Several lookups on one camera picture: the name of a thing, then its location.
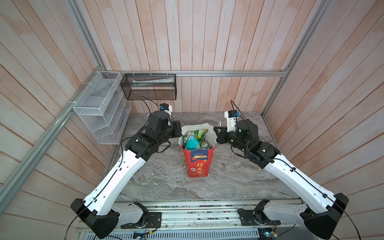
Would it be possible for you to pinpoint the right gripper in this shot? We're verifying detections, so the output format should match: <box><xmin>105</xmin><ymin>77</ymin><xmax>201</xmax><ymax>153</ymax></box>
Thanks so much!
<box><xmin>213</xmin><ymin>125</ymin><xmax>249</xmax><ymax>156</ymax></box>

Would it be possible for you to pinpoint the teal mint candy bag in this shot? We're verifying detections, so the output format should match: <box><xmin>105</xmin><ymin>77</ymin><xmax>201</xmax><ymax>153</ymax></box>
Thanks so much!
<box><xmin>184</xmin><ymin>135</ymin><xmax>200</xmax><ymax>151</ymax></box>

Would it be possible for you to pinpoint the green spring tea candy bag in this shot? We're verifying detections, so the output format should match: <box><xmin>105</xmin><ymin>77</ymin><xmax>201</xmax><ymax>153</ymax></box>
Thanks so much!
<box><xmin>182</xmin><ymin>129</ymin><xmax>208</xmax><ymax>143</ymax></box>

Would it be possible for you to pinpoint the red paper bag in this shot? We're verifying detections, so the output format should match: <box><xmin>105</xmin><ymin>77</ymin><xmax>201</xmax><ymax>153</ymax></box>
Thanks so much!
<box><xmin>179</xmin><ymin>123</ymin><xmax>217</xmax><ymax>178</ymax></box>

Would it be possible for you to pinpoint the green lemon candy bag front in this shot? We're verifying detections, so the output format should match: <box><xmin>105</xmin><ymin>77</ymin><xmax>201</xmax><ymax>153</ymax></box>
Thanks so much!
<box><xmin>200</xmin><ymin>140</ymin><xmax>212</xmax><ymax>150</ymax></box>

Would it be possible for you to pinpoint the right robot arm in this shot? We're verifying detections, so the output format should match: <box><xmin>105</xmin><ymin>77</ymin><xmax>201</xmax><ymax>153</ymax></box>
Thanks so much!
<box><xmin>214</xmin><ymin>118</ymin><xmax>349</xmax><ymax>240</ymax></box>

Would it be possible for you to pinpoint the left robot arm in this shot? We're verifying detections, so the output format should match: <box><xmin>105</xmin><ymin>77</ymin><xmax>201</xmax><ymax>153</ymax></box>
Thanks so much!
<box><xmin>71</xmin><ymin>108</ymin><xmax>182</xmax><ymax>239</ymax></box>

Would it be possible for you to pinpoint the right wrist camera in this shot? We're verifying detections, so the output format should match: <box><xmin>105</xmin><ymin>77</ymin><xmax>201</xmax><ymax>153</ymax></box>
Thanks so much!
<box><xmin>224</xmin><ymin>110</ymin><xmax>239</xmax><ymax>133</ymax></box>

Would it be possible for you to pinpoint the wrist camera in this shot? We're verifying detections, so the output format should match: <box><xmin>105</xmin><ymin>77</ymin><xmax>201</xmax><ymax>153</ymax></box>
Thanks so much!
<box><xmin>159</xmin><ymin>103</ymin><xmax>173</xmax><ymax>116</ymax></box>
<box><xmin>224</xmin><ymin>110</ymin><xmax>239</xmax><ymax>133</ymax></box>

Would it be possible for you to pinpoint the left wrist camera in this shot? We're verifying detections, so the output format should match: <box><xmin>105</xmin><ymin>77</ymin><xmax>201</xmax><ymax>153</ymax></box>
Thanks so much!
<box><xmin>159</xmin><ymin>103</ymin><xmax>173</xmax><ymax>116</ymax></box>

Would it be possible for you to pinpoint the black mesh wall basket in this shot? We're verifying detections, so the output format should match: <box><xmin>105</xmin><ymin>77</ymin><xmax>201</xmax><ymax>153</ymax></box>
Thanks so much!
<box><xmin>120</xmin><ymin>73</ymin><xmax>178</xmax><ymax>101</ymax></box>

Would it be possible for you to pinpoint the aluminium frame rail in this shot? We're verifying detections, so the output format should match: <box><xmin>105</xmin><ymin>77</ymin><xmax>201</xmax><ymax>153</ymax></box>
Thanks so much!
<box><xmin>105</xmin><ymin>70</ymin><xmax>288</xmax><ymax>77</ymax></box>

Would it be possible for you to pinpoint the white wire mesh shelf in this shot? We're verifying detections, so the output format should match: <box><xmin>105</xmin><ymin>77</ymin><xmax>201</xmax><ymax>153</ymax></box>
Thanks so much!
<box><xmin>74</xmin><ymin>71</ymin><xmax>132</xmax><ymax>145</ymax></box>

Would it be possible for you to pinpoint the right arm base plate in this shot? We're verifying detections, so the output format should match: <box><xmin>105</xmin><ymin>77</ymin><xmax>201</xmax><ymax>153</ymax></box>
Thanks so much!
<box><xmin>237</xmin><ymin>209</ymin><xmax>281</xmax><ymax>226</ymax></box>

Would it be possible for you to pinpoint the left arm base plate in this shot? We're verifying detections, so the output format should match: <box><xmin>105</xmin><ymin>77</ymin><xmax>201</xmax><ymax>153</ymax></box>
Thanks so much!
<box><xmin>121</xmin><ymin>212</ymin><xmax>162</xmax><ymax>229</ymax></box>

